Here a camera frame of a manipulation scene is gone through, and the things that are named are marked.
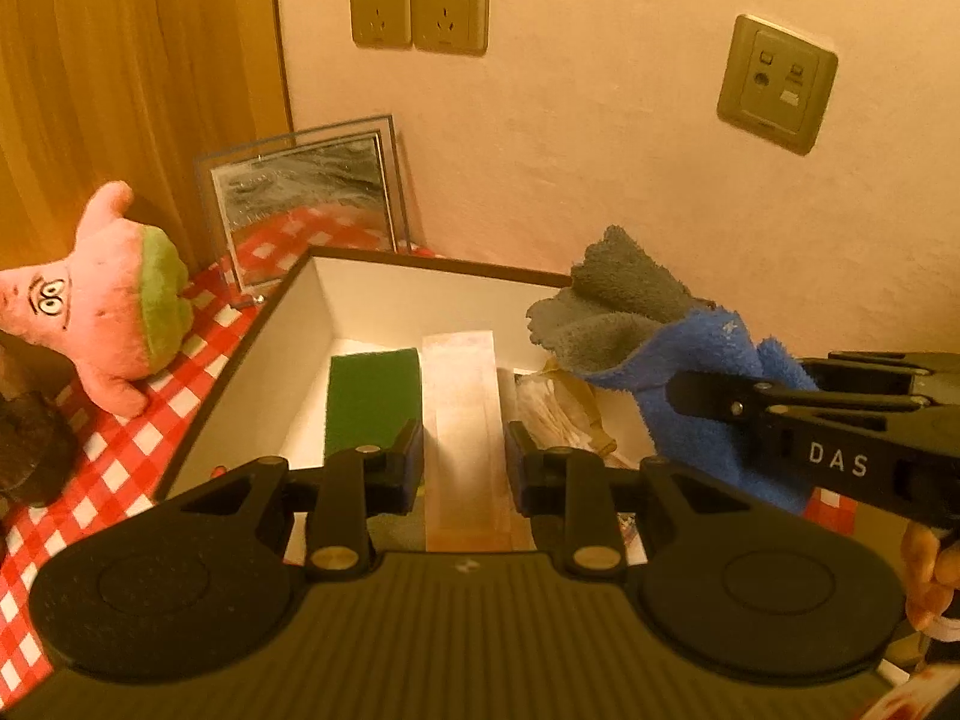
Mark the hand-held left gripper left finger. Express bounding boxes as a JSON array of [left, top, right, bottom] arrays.
[[161, 418, 425, 581]]

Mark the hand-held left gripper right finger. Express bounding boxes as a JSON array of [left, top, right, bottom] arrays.
[[505, 418, 797, 580]]

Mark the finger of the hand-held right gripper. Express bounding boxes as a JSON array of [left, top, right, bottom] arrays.
[[665, 368, 785, 429], [799, 350, 960, 392]]

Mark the blue microfibre towel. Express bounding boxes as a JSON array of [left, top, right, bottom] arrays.
[[583, 305, 821, 518]]

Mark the clear bag of cotton swabs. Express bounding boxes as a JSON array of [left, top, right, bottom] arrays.
[[513, 368, 602, 460]]

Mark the pale long packet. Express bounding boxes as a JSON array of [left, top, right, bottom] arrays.
[[419, 328, 538, 553]]

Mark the green scouring sponge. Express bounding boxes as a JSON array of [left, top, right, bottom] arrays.
[[323, 346, 423, 460]]

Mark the brown storage box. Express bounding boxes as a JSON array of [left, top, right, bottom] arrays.
[[153, 243, 662, 568]]

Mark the person's right hand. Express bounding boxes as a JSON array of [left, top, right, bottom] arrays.
[[901, 523, 960, 634]]

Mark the white red printed cloth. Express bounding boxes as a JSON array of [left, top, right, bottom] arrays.
[[862, 664, 960, 720]]

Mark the red white checkered tablecloth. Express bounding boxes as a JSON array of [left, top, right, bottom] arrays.
[[0, 202, 437, 710]]

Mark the pink plush toy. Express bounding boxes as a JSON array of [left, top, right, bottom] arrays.
[[0, 179, 195, 419]]

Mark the dark glass jar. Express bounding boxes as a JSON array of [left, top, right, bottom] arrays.
[[0, 388, 80, 509]]

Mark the wooden door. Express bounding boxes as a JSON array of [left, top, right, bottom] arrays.
[[0, 0, 294, 272]]

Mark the glass picture frame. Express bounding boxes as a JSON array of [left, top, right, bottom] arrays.
[[193, 113, 413, 294]]

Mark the beige wall data panel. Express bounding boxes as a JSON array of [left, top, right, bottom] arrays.
[[715, 13, 840, 157]]

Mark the beige wall socket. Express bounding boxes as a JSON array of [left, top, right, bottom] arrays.
[[409, 0, 491, 56], [348, 0, 413, 50]]

